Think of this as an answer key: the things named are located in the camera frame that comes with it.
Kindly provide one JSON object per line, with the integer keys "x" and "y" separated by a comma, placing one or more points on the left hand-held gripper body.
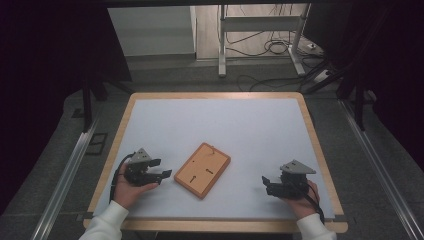
{"x": 138, "y": 166}

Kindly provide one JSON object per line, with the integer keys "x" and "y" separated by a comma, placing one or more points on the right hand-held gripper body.
{"x": 295, "y": 181}

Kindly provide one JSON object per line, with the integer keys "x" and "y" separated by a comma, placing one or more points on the orange wooden board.
{"x": 200, "y": 166}

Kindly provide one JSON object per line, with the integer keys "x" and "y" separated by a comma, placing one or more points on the person's right hand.
{"x": 305, "y": 205}

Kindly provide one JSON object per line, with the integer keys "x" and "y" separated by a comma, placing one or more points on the person's left hand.
{"x": 125, "y": 193}

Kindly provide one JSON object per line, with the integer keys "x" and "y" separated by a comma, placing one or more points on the black metal stand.
{"x": 87, "y": 106}
{"x": 359, "y": 106}

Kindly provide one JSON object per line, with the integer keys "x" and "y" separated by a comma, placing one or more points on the white power strip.
{"x": 321, "y": 76}

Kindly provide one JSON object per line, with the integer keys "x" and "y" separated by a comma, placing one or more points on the white cabinet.
{"x": 153, "y": 31}

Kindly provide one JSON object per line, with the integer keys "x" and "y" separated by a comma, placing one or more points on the dark curtain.
{"x": 390, "y": 66}
{"x": 50, "y": 66}

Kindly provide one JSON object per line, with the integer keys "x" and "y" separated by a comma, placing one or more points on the small white adapter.
{"x": 312, "y": 45}

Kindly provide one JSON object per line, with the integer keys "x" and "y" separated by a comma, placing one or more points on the aluminium floor rail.
{"x": 380, "y": 166}
{"x": 63, "y": 183}

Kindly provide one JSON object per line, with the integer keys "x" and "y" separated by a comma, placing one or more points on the white metal desk frame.
{"x": 260, "y": 23}

